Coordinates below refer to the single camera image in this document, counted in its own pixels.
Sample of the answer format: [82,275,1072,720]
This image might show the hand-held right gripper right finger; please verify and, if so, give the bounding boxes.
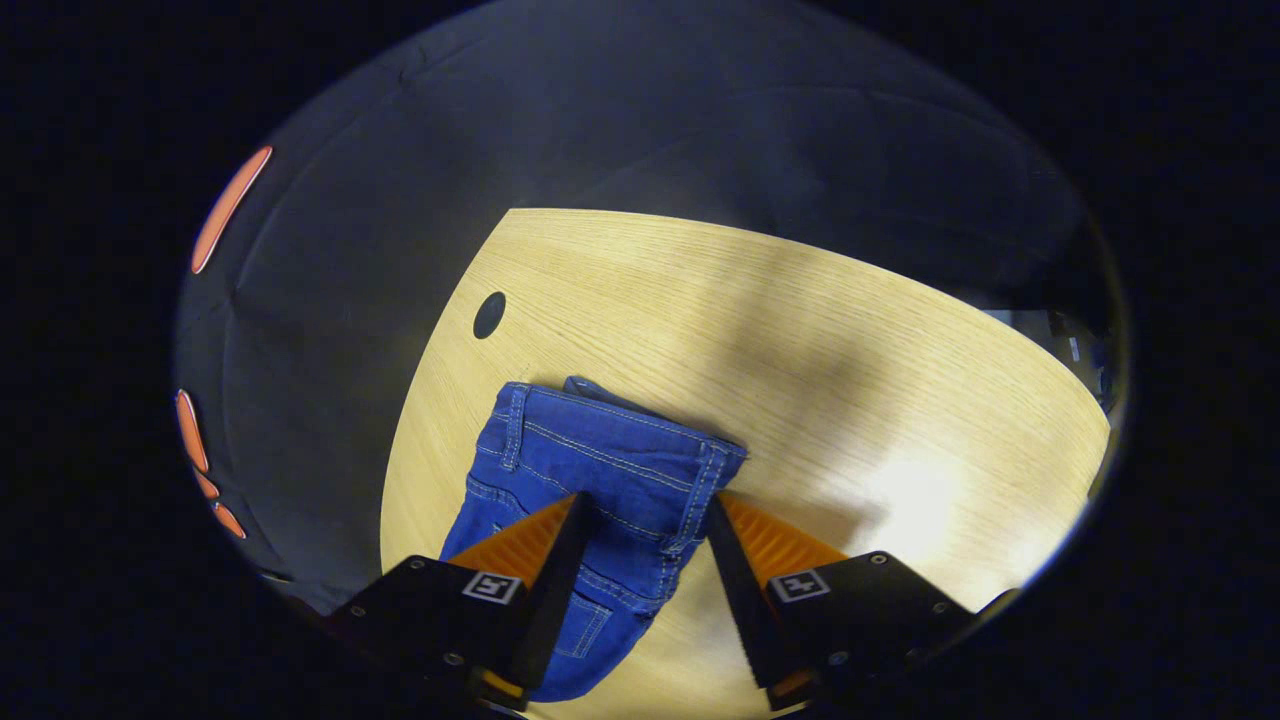
[703,490,978,711]

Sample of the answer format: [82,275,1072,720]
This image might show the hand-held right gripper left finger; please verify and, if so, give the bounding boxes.
[325,490,598,713]

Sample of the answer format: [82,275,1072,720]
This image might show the blue denim jeans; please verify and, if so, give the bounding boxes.
[440,376,749,703]

